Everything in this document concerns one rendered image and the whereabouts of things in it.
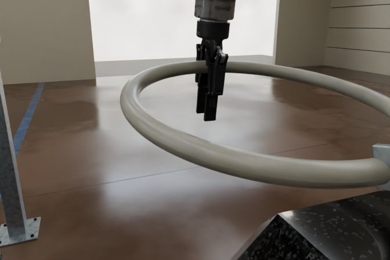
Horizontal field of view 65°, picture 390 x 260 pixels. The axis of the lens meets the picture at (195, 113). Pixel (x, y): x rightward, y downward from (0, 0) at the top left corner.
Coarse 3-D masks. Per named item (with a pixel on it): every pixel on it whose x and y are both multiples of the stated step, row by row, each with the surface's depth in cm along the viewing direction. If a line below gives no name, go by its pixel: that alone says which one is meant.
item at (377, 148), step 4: (376, 144) 34; (380, 144) 34; (384, 144) 34; (376, 148) 34; (380, 148) 33; (384, 148) 33; (388, 148) 33; (376, 152) 34; (380, 152) 33; (384, 152) 33; (388, 152) 33; (376, 156) 34; (380, 156) 33; (384, 156) 33; (388, 156) 33; (384, 160) 33; (388, 160) 33; (388, 164) 33; (384, 184) 34; (388, 184) 33; (380, 188) 34; (384, 188) 34; (388, 188) 33
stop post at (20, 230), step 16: (0, 80) 145; (0, 96) 143; (0, 112) 145; (0, 128) 147; (0, 144) 149; (0, 160) 151; (0, 176) 153; (16, 176) 157; (0, 192) 155; (16, 192) 157; (16, 208) 159; (16, 224) 161; (32, 224) 172; (0, 240) 159; (16, 240) 159
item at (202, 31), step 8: (200, 24) 67; (208, 24) 66; (216, 24) 66; (224, 24) 67; (200, 32) 68; (208, 32) 67; (216, 32) 67; (224, 32) 67; (208, 40) 70; (216, 40) 67; (216, 48) 68
